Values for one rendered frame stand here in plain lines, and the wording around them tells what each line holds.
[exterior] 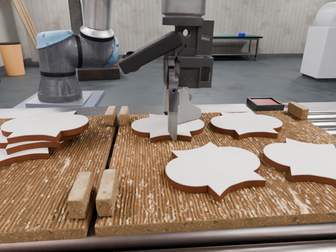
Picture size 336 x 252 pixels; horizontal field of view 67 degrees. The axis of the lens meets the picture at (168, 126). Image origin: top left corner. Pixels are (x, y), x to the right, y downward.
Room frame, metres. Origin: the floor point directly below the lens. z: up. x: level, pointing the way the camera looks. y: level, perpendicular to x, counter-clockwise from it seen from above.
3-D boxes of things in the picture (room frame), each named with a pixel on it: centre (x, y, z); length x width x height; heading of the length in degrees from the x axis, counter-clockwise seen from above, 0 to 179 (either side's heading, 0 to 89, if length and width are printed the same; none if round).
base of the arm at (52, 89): (0.90, 0.39, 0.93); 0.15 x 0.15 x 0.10
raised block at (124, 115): (0.52, 0.09, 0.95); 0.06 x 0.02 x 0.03; 5
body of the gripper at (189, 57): (0.47, -0.03, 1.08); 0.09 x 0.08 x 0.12; 95
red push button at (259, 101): (0.68, -0.27, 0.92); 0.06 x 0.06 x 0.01; 4
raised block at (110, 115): (0.51, 0.12, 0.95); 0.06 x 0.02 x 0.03; 5
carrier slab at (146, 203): (0.40, -0.11, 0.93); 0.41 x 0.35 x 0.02; 95
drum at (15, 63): (5.99, 3.57, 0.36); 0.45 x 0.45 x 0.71
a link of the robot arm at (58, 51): (0.91, 0.38, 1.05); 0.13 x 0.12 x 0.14; 120
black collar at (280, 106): (0.68, -0.27, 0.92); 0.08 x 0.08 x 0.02; 4
